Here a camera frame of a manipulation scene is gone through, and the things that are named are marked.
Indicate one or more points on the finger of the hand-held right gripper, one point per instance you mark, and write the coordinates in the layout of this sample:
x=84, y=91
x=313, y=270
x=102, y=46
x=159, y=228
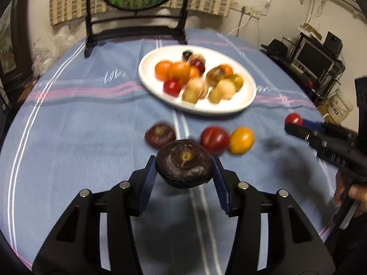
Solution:
x=301, y=133
x=312, y=125

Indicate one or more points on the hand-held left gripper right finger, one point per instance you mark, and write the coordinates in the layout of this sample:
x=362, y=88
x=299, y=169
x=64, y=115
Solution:
x=220, y=183

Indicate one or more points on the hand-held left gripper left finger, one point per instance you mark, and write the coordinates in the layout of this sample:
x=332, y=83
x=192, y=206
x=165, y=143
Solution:
x=149, y=177

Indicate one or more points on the small red fruit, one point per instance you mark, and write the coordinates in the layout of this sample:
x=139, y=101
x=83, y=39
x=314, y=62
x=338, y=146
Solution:
x=293, y=118

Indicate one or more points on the large dark purple fruit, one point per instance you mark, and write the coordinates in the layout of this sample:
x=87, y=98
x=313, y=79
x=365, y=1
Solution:
x=185, y=163

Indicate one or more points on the white round plate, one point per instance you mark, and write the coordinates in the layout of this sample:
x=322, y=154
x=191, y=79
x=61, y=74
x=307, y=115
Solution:
x=200, y=107

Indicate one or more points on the pale yellow fruit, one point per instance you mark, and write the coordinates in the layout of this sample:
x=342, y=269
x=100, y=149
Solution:
x=226, y=89

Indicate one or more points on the red round fruit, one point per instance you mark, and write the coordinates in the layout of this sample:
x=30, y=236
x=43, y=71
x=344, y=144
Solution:
x=172, y=88

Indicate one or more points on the person's right hand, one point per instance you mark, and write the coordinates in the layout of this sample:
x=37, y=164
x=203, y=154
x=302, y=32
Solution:
x=358, y=196

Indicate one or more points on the brown cardboard box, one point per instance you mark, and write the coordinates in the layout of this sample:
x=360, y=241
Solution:
x=324, y=109

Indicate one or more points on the white plastic bucket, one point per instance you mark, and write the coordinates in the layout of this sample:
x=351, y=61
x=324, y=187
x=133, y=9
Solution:
x=339, y=104

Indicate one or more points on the black tv stand with monitor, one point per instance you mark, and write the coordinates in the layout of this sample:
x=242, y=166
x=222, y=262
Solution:
x=321, y=86

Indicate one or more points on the large red fruit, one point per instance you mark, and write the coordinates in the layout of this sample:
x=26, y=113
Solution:
x=214, y=140

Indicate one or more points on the dark red-brown fruit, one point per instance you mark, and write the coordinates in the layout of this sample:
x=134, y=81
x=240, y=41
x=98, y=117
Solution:
x=160, y=135

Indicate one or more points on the yellow-orange fruit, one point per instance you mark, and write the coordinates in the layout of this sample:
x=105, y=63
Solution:
x=241, y=139

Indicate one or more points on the black computer monitor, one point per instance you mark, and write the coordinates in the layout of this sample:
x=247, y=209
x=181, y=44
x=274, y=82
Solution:
x=314, y=56

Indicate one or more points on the green-yellow citrus fruit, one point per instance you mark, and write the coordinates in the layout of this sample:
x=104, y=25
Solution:
x=237, y=81

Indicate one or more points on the blue striped tablecloth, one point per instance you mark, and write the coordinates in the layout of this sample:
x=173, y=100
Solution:
x=86, y=120

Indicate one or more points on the black box device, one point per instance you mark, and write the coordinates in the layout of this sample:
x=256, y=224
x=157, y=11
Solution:
x=277, y=47

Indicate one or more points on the black speaker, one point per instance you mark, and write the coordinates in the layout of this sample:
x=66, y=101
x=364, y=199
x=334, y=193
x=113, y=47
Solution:
x=332, y=41

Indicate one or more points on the small yellowish fruit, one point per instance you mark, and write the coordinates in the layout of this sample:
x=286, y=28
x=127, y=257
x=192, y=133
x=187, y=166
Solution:
x=215, y=96

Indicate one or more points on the white router box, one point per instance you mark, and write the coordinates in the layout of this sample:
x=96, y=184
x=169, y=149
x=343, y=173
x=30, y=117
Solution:
x=311, y=30

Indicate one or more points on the pale striped fruit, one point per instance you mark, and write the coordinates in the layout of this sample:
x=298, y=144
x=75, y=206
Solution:
x=199, y=87

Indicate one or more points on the brown round fruit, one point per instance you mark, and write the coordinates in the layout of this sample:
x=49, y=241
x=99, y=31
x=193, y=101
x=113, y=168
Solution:
x=215, y=75

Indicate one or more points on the large orange mandarin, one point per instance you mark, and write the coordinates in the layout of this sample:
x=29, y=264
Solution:
x=179, y=71

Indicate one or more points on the dark red fruit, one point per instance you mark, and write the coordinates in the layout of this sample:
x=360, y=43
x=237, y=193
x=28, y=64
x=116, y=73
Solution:
x=198, y=66

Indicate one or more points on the small dark fruit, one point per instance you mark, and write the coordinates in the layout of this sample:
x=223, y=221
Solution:
x=187, y=55

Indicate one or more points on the clear plastic bag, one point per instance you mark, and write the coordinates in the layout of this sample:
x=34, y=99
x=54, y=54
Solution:
x=43, y=56

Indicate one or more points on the dark framed picture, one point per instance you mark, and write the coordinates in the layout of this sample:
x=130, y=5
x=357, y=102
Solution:
x=7, y=43

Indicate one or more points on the white wall power strip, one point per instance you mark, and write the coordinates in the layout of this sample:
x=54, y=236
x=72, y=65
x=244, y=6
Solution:
x=248, y=11

